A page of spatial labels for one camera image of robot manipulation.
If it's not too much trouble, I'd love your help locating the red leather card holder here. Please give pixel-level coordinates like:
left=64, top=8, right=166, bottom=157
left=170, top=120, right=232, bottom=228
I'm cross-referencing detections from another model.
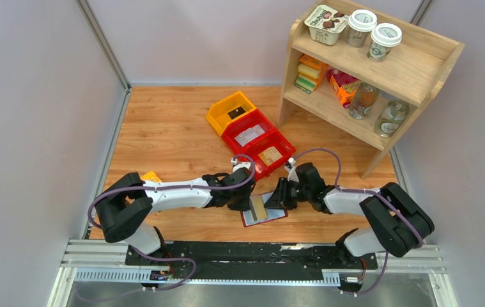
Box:
left=241, top=192, right=288, bottom=227

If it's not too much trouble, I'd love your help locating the gold card in bin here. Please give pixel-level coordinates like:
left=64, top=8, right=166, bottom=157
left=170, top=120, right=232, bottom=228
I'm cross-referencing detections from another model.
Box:
left=259, top=146, right=282, bottom=166

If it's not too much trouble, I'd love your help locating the orange snack bag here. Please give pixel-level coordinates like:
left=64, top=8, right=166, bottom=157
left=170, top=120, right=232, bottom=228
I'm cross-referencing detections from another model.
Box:
left=327, top=68, right=362, bottom=109

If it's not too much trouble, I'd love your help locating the red plastic bin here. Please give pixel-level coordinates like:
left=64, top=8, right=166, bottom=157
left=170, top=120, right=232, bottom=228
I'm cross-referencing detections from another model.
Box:
left=221, top=109, right=275, bottom=154
left=242, top=129, right=296, bottom=182

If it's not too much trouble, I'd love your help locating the paper coffee cup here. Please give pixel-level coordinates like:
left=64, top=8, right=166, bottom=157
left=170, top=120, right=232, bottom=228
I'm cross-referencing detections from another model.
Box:
left=346, top=9, right=377, bottom=48
left=367, top=23, right=403, bottom=62

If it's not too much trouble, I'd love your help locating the black card in bin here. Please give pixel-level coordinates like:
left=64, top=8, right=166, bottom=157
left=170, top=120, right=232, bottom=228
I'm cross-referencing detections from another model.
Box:
left=227, top=106, right=246, bottom=120

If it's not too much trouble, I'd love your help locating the red plastic bin front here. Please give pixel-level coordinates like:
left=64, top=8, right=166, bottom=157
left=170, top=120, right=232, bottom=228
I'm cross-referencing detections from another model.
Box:
left=242, top=129, right=296, bottom=182

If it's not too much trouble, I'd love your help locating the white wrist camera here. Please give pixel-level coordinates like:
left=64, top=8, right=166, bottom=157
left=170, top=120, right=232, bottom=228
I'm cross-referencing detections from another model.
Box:
left=284, top=157, right=299, bottom=182
left=231, top=157, right=252, bottom=173

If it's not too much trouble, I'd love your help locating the yellow plastic bin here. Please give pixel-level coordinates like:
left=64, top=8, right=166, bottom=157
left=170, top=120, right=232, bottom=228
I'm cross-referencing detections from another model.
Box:
left=205, top=91, right=257, bottom=136

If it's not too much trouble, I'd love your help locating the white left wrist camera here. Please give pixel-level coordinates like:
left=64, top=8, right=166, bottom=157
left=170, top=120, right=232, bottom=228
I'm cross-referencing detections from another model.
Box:
left=231, top=157, right=252, bottom=173

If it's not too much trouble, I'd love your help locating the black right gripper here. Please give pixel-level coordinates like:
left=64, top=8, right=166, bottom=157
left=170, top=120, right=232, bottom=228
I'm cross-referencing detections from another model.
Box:
left=263, top=177, right=311, bottom=210

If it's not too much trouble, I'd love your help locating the glass bottle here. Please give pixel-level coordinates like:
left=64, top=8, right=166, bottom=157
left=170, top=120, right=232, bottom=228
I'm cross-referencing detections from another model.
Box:
left=374, top=100, right=410, bottom=138
left=348, top=82, right=381, bottom=120

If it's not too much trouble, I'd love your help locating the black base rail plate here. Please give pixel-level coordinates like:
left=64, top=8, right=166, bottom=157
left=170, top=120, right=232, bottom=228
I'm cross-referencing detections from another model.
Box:
left=124, top=240, right=378, bottom=282

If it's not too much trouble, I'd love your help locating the Chobani yogurt cup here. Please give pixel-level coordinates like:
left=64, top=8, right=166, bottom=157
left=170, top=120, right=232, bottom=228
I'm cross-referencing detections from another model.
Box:
left=304, top=4, right=349, bottom=45

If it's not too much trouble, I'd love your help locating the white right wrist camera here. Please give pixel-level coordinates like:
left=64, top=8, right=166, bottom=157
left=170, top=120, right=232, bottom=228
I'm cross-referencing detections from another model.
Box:
left=284, top=157, right=299, bottom=182

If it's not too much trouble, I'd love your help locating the red plastic bin middle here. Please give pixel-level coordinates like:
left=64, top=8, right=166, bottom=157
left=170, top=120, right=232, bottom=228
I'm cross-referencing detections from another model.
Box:
left=221, top=109, right=275, bottom=154

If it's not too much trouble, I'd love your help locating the wooden shelf unit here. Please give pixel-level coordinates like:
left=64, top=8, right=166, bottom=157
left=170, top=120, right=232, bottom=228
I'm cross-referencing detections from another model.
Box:
left=276, top=1, right=465, bottom=179

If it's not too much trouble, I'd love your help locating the paper coffee cup right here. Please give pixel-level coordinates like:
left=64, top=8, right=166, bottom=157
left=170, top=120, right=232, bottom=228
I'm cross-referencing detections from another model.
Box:
left=367, top=23, right=403, bottom=62

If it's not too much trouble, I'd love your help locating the glass bottle right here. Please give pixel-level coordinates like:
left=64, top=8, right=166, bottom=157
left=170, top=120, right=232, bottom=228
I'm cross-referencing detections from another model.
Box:
left=374, top=100, right=410, bottom=138

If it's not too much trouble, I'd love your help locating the white card in bin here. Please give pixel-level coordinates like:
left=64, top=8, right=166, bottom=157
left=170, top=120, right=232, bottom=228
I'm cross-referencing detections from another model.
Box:
left=235, top=125, right=265, bottom=147

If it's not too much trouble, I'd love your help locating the orange green snack box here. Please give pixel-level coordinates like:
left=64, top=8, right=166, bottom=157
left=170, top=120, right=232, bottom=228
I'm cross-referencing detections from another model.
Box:
left=141, top=171, right=162, bottom=182

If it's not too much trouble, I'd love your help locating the paper coffee cup left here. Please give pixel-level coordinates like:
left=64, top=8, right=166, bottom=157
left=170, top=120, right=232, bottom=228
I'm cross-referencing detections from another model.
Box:
left=346, top=9, right=377, bottom=48

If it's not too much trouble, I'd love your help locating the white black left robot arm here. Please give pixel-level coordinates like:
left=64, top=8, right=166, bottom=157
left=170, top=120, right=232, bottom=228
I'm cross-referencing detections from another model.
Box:
left=91, top=166, right=256, bottom=265

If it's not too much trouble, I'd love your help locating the stack of sponges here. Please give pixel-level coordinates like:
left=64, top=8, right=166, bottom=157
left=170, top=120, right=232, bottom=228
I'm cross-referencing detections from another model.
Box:
left=294, top=54, right=330, bottom=94

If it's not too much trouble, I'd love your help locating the glass bottle left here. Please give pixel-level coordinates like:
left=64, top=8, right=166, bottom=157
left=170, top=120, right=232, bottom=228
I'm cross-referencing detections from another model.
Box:
left=348, top=82, right=381, bottom=120

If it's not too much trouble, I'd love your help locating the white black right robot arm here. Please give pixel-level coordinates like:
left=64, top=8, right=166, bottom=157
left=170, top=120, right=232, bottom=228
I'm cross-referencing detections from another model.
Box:
left=265, top=162, right=435, bottom=268

